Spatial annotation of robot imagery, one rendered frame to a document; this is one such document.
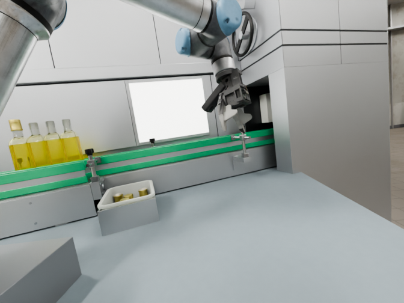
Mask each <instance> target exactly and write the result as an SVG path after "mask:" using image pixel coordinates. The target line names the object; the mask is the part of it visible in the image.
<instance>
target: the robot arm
mask: <svg viewBox="0 0 404 303"><path fill-rule="evenodd" d="M119 1H122V2H125V3H127V4H129V5H132V6H134V7H136V8H139V9H142V10H144V11H146V12H149V13H151V14H154V15H156V16H159V17H161V18H164V19H166V20H169V21H171V22H174V23H176V24H178V25H181V26H184V27H185V28H180V29H179V30H178V32H177V34H176V39H175V45H176V51H177V53H178V54H179V55H183V56H186V57H193V58H200V59H205V60H210V61H211V64H212V69H213V74H214V77H215V78H216V83H217V84H219V85H218V86H217V87H216V88H215V90H214V91H213V93H212V94H211V95H210V96H209V98H208V99H207V100H206V101H205V103H204V104H203V105H202V107H201V108H202V109H203V111H205V112H212V111H213V110H214V109H215V108H216V106H217V107H218V115H219V120H220V124H221V127H222V129H223V131H224V132H226V131H227V124H226V122H227V120H229V119H231V118H232V117H233V119H234V120H235V122H236V124H237V126H238V128H239V130H240V131H241V132H242V133H245V129H244V126H243V125H244V124H245V123H246V122H248V121H250V119H252V115H251V114H245V113H243V111H242V110H241V108H243V107H245V106H246V105H249V104H250V103H251V100H250V97H249V92H248V89H247V87H245V86H246V85H245V84H243V82H242V77H241V75H242V71H241V70H239V69H238V68H235V65H234V61H233V56H232V53H231V49H230V42H229V39H228V37H227V36H230V35H231V34H232V33H233V32H235V30H237V29H238V27H240V25H241V23H242V10H241V7H240V5H239V3H238V2H237V0H218V2H216V1H214V0H119ZM66 15H67V1H66V0H0V117H1V115H2V113H3V111H4V109H5V107H6V105H7V102H8V100H9V98H10V96H11V94H12V92H13V90H14V88H15V86H16V84H17V82H18V80H19V78H20V76H21V74H22V72H23V70H24V68H25V66H26V64H27V62H28V60H29V58H30V56H31V53H32V51H33V49H34V47H35V45H36V43H37V42H38V41H41V40H48V39H50V37H51V35H52V33H53V31H54V30H56V29H58V28H59V27H60V26H61V25H62V24H63V23H64V21H65V18H66Z"/></svg>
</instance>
